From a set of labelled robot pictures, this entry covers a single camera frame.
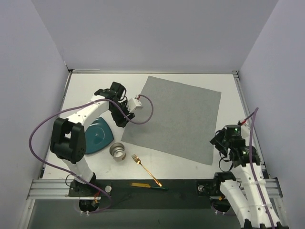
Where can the white steel cup brown band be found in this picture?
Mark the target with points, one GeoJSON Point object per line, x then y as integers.
{"type": "Point", "coordinates": [117, 151]}

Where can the gold fork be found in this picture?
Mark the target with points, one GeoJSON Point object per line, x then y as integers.
{"type": "Point", "coordinates": [139, 162]}

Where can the grey cloth placemat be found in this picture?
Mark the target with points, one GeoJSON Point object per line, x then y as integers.
{"type": "Point", "coordinates": [183, 120]}

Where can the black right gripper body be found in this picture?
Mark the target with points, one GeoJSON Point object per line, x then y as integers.
{"type": "Point", "coordinates": [216, 139]}

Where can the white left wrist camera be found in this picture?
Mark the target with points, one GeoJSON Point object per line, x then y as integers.
{"type": "Point", "coordinates": [134, 104]}

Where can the gold knife teal handle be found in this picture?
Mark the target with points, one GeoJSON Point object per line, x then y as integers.
{"type": "Point", "coordinates": [143, 185]}

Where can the black front mat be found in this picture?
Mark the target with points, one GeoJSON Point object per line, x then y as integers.
{"type": "Point", "coordinates": [181, 194]}

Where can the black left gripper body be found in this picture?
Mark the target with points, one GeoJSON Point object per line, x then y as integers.
{"type": "Point", "coordinates": [121, 117]}

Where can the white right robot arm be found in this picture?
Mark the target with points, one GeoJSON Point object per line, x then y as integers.
{"type": "Point", "coordinates": [244, 185]}

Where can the teal square plate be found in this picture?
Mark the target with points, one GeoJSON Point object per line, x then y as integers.
{"type": "Point", "coordinates": [98, 136]}

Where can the aluminium front rail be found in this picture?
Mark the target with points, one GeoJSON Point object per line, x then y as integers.
{"type": "Point", "coordinates": [57, 189]}

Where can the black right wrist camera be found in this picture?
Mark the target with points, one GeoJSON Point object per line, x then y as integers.
{"type": "Point", "coordinates": [232, 132]}

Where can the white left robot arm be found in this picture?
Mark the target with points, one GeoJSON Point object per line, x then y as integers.
{"type": "Point", "coordinates": [68, 140]}

